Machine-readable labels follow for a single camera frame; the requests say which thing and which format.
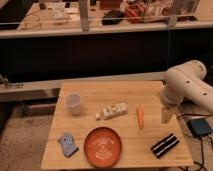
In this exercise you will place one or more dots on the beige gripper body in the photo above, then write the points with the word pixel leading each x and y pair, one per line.
pixel 166 114

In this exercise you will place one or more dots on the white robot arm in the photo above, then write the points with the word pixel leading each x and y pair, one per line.
pixel 185 81

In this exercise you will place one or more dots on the orange ceramic bowl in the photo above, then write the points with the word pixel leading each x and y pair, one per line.
pixel 103 147

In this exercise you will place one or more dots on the orange carrot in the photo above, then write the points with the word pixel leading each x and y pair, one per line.
pixel 140 116

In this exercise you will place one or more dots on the black and white striped block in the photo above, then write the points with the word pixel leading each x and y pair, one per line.
pixel 164 145

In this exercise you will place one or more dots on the blue sponge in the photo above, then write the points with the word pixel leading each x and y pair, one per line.
pixel 67 144

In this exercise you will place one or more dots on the orange item on bench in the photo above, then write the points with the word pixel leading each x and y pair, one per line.
pixel 135 12

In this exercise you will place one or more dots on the black bag on bench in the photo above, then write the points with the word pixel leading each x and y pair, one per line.
pixel 112 17

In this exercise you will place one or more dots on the metal post right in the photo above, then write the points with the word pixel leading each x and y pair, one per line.
pixel 174 13

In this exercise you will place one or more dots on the metal post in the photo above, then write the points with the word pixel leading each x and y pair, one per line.
pixel 83 10
pixel 174 13

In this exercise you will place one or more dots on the metal post left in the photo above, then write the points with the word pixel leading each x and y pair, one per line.
pixel 83 10

